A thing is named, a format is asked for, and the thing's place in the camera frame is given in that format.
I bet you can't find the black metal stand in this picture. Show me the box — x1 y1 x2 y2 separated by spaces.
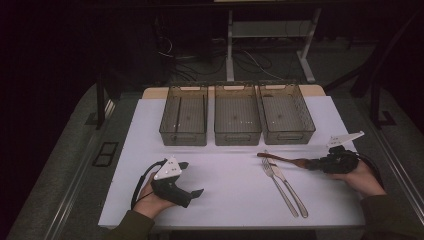
370 78 398 130

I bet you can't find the black slanted bar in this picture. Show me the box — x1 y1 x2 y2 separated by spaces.
323 9 424 94

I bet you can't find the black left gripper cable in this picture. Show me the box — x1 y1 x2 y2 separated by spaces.
130 159 168 210

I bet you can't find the silver metal fork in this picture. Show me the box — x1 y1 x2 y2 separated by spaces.
261 157 300 218

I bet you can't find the metal floor rail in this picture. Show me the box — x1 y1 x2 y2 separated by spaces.
43 99 118 240
353 99 424 218

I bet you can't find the tangle of black floor cables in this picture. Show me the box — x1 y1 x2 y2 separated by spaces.
154 18 234 83

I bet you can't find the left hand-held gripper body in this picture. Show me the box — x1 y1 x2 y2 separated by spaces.
150 156 194 209

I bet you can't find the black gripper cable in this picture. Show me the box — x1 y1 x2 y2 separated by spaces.
130 159 168 210
356 152 384 188

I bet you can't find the person's right hand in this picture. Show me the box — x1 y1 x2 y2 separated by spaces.
328 159 388 198

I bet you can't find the reddish-brown wooden spoon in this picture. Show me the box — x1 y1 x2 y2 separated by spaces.
256 152 311 169

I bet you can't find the translucent grey plastic bin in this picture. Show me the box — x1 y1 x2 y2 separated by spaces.
159 84 209 147
258 82 317 146
213 83 263 147

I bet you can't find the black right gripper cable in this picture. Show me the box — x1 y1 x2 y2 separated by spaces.
356 152 384 188

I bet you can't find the white table cover board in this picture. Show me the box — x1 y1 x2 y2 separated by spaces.
98 95 367 230

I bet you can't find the white metal stand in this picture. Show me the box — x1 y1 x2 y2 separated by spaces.
225 8 323 84

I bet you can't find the silver metal knife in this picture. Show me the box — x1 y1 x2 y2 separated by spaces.
264 149 310 219

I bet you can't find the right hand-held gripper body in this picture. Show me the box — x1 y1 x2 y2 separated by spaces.
319 130 365 175

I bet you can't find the person's left hand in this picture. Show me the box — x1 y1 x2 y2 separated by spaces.
132 173 176 220

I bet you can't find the white floor cable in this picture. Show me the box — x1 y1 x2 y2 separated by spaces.
244 49 284 81

